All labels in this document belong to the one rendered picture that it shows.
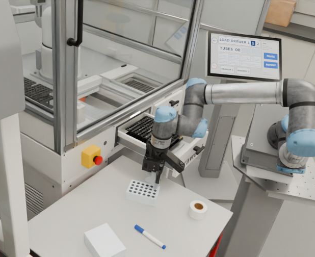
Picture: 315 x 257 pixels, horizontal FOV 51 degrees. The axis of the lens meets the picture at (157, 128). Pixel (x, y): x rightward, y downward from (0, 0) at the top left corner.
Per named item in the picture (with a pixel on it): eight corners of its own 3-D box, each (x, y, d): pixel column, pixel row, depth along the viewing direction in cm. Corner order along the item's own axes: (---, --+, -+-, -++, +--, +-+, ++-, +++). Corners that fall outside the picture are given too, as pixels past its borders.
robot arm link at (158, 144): (173, 132, 127) (169, 143, 120) (171, 142, 130) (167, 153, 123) (154, 127, 128) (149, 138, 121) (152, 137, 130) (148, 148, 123)
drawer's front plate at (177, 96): (180, 106, 200) (183, 90, 194) (154, 124, 177) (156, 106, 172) (177, 105, 200) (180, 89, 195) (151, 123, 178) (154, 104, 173)
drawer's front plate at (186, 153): (204, 149, 163) (208, 130, 157) (175, 178, 141) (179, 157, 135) (201, 148, 164) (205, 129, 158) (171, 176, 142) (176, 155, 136)
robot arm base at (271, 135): (299, 123, 163) (307, 118, 154) (297, 153, 160) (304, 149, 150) (268, 119, 165) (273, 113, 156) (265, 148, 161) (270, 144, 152)
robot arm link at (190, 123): (210, 107, 120) (180, 102, 120) (206, 136, 117) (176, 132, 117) (206, 113, 127) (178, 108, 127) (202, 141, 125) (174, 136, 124)
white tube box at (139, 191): (158, 193, 140) (160, 186, 138) (154, 206, 133) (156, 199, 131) (130, 185, 142) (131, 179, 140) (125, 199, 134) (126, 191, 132)
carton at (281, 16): (290, 23, 434) (297, 1, 419) (286, 27, 409) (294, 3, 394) (259, 16, 448) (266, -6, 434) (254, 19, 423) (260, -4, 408)
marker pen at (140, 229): (166, 248, 117) (166, 245, 116) (163, 250, 115) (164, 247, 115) (136, 226, 123) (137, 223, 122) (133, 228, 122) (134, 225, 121)
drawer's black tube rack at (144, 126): (182, 143, 162) (184, 132, 158) (163, 159, 148) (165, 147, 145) (145, 126, 171) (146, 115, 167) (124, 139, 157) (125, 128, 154)
